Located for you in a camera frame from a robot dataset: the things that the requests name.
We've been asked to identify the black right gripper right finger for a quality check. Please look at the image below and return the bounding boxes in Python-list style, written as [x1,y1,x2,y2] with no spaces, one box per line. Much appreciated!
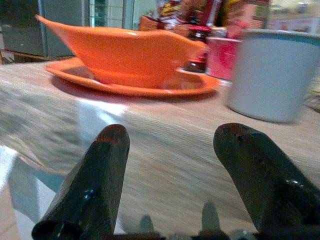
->
[213,122,320,236]

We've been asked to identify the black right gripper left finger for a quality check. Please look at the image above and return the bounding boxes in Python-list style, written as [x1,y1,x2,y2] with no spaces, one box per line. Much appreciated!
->
[31,124,131,240]

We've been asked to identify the grey cup with teal rim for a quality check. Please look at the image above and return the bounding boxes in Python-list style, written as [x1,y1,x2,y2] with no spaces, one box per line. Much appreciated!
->
[226,28,320,123]

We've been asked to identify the orange plate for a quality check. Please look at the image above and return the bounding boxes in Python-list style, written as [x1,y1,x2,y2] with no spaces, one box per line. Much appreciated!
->
[45,57,221,98]

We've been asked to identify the pink container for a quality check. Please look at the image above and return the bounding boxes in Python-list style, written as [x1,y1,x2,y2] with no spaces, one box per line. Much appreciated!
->
[206,36,241,81]

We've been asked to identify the orange bowl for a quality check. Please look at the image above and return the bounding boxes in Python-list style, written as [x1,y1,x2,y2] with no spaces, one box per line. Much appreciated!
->
[34,14,210,89]

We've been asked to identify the dark glass jar red lid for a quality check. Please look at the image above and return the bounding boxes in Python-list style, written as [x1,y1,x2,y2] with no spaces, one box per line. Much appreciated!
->
[184,24,212,74]

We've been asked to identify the grey cabinet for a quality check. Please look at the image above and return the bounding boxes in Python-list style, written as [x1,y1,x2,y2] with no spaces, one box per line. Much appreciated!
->
[0,0,90,58]

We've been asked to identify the colourful snack packages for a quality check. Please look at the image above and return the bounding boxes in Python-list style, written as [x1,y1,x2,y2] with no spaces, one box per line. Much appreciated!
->
[156,0,271,38]

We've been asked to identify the orange wicker basket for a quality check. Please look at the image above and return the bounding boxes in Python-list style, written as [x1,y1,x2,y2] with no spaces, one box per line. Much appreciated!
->
[138,15,193,38]

